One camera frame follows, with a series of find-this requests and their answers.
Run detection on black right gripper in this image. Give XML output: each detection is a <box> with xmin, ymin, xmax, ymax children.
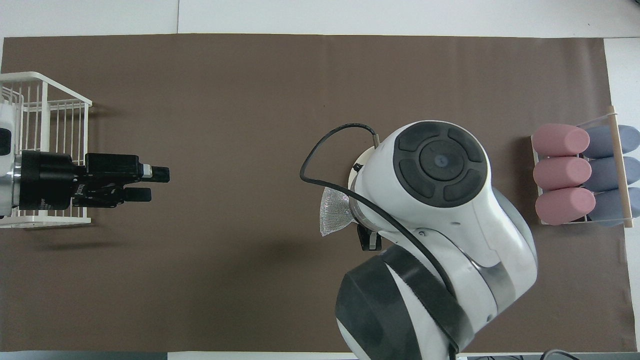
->
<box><xmin>357</xmin><ymin>226</ymin><xmax>383</xmax><ymax>252</ymax></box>

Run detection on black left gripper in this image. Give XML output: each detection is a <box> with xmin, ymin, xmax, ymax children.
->
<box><xmin>15</xmin><ymin>151</ymin><xmax>171</xmax><ymax>211</ymax></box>

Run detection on cream round plate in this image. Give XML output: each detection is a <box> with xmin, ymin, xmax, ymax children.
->
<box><xmin>348</xmin><ymin>146</ymin><xmax>378</xmax><ymax>193</ymax></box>

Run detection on brown table mat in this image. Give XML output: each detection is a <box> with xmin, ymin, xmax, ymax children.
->
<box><xmin>0</xmin><ymin>33</ymin><xmax>638</xmax><ymax>353</ymax></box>

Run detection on pink plastic cup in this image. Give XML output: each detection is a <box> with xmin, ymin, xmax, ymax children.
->
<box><xmin>531</xmin><ymin>123</ymin><xmax>591</xmax><ymax>157</ymax></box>
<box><xmin>535</xmin><ymin>187</ymin><xmax>597</xmax><ymax>226</ymax></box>
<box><xmin>533</xmin><ymin>156</ymin><xmax>593</xmax><ymax>191</ymax></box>

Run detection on blue plastic cup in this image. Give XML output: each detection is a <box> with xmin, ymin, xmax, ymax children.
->
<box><xmin>582</xmin><ymin>125</ymin><xmax>640</xmax><ymax>159</ymax></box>
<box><xmin>590</xmin><ymin>156</ymin><xmax>640</xmax><ymax>193</ymax></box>
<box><xmin>587</xmin><ymin>187</ymin><xmax>640</xmax><ymax>227</ymax></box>

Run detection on white cup rack wooden bar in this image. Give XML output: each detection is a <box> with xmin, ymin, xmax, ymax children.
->
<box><xmin>531</xmin><ymin>105</ymin><xmax>635</xmax><ymax>229</ymax></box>

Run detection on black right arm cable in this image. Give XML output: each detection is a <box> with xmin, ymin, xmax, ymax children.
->
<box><xmin>299</xmin><ymin>123</ymin><xmax>461</xmax><ymax>360</ymax></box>

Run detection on white wire dish rack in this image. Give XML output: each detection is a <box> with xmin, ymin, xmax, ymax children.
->
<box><xmin>0</xmin><ymin>71</ymin><xmax>93</xmax><ymax>229</ymax></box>

